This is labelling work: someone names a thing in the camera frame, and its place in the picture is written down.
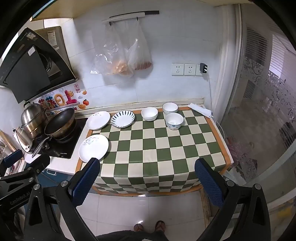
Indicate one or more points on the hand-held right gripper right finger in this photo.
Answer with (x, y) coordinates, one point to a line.
(208, 183)

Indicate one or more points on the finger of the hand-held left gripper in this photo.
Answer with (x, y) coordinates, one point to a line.
(12, 157)
(38, 162)

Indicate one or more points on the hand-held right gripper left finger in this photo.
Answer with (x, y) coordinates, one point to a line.
(85, 180)

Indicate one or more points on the white plate grey flower print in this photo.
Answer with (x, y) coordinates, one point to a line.
(93, 147)

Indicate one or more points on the blue striped plate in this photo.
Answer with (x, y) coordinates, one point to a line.
(122, 119)

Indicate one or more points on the white bowl dark rim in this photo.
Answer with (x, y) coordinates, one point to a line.
(170, 108)

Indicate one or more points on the blue base cabinet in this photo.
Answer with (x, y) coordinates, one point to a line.
(57, 179)

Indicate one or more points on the black induction cooktop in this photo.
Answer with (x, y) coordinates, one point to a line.
(69, 144)

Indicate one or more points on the stainless steel pot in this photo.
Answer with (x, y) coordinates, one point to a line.
(32, 115)

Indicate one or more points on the black frying pan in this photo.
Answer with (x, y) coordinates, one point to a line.
(60, 120)

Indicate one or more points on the white plate small leaf print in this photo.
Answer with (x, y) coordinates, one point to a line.
(98, 120)

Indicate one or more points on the person's right foot in sandal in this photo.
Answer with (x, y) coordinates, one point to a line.
(160, 226)

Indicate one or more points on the person's foot in sandal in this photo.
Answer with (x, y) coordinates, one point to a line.
(160, 226)
(138, 227)

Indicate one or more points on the green white checkered tablecloth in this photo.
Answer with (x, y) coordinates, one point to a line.
(150, 150)

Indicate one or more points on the white bowl blue print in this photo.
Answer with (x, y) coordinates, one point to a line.
(174, 121)

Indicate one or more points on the person's left foot in sandal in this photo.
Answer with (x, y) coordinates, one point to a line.
(138, 227)

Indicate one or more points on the person's dark clothing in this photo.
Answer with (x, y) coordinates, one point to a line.
(131, 236)

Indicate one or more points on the folded white cloth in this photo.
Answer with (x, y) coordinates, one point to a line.
(200, 110)

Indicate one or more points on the black range hood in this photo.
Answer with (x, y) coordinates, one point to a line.
(27, 69)

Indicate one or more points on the plain white bowl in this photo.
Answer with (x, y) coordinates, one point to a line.
(149, 114)

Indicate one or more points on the patterned glass sliding door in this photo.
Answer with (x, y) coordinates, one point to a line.
(266, 92)

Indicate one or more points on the black charger plug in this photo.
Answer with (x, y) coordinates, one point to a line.
(204, 68)

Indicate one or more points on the plastic bag orange contents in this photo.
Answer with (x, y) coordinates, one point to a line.
(115, 58)

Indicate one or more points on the plastic bag red contents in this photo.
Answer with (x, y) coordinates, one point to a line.
(141, 55)

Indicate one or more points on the colourful wall sticker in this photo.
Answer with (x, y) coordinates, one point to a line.
(69, 97)

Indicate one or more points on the white wall socket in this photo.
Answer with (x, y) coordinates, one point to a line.
(198, 70)
(177, 69)
(190, 69)

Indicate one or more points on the wall hook rail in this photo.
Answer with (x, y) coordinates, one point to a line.
(129, 16)

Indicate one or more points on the beige wall cabinet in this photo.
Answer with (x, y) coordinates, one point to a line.
(115, 7)

